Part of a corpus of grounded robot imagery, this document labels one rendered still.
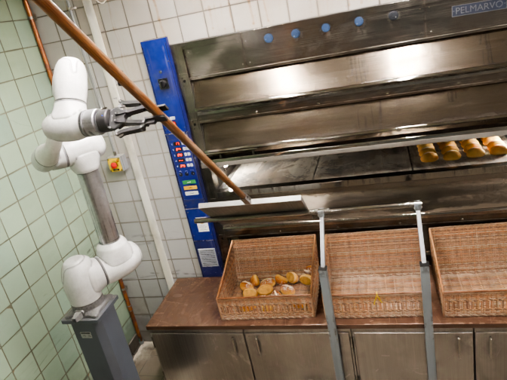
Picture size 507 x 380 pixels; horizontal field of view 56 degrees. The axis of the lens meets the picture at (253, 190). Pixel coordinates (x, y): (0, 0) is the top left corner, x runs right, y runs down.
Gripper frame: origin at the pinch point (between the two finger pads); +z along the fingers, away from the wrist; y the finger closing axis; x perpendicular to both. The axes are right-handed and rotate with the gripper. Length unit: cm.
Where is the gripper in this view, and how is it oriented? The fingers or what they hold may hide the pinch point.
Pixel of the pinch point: (156, 113)
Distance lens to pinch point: 157.2
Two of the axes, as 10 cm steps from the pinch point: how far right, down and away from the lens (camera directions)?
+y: 0.0, 9.5, -3.2
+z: 9.6, -0.9, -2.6
